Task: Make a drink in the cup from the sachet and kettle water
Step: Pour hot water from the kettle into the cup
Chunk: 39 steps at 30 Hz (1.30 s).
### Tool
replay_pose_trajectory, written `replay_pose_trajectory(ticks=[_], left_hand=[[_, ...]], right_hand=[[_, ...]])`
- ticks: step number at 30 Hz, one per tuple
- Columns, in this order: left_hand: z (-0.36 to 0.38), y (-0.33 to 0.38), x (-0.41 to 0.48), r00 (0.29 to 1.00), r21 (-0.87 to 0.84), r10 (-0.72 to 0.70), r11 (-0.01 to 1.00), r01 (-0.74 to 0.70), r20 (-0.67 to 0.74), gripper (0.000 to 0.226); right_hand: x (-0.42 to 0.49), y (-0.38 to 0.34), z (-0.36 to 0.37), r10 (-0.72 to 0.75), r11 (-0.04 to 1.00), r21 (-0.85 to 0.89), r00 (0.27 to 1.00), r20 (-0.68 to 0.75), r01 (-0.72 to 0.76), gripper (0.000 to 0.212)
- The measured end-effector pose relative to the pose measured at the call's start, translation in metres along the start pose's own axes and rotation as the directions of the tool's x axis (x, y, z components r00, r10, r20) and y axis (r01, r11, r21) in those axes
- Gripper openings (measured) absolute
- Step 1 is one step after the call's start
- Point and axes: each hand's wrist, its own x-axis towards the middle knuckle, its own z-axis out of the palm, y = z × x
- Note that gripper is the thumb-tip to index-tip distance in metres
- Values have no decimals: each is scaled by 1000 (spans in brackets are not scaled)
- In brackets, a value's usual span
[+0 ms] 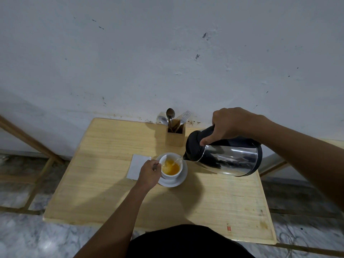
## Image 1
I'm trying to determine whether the person's left hand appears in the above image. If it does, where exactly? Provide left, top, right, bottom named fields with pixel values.
left=137, top=159, right=162, bottom=190

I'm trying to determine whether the person's right hand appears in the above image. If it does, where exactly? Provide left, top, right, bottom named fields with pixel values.
left=200, top=107, right=261, bottom=147

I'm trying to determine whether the white tea cup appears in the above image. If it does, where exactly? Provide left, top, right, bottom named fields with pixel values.
left=159, top=153, right=184, bottom=181

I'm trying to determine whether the steel kettle with black lid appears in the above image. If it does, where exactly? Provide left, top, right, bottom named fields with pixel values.
left=183, top=125, right=263, bottom=177

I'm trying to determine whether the person's left forearm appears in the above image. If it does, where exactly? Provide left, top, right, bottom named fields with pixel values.
left=74, top=183, right=152, bottom=258

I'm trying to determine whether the person's right forearm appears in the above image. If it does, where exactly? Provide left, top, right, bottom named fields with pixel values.
left=254, top=115, right=344, bottom=211

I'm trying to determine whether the orange tea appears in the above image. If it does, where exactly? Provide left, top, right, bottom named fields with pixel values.
left=162, top=158, right=180, bottom=176

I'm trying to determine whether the white paper napkin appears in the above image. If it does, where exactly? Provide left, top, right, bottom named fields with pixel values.
left=126, top=154, right=152, bottom=181

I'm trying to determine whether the white saucer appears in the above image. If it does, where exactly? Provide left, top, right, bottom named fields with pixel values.
left=155, top=153, right=188, bottom=188

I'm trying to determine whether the silver fork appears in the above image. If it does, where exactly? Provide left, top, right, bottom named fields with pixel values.
left=178, top=111, right=192, bottom=132
left=174, top=111, right=189, bottom=133

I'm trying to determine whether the wooden cutlery holder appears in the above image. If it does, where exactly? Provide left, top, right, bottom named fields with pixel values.
left=165, top=119, right=186, bottom=147

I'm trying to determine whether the dark metal spoon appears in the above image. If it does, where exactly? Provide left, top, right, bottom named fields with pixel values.
left=166, top=108, right=176, bottom=132

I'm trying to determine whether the light wooden furniture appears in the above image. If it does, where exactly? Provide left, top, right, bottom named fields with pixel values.
left=259, top=138, right=344, bottom=178

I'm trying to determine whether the person's black clothing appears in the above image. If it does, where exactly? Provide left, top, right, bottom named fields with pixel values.
left=126, top=224, right=256, bottom=258

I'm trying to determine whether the wooden frame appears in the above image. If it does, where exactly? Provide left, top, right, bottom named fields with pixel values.
left=0, top=115, right=66, bottom=214

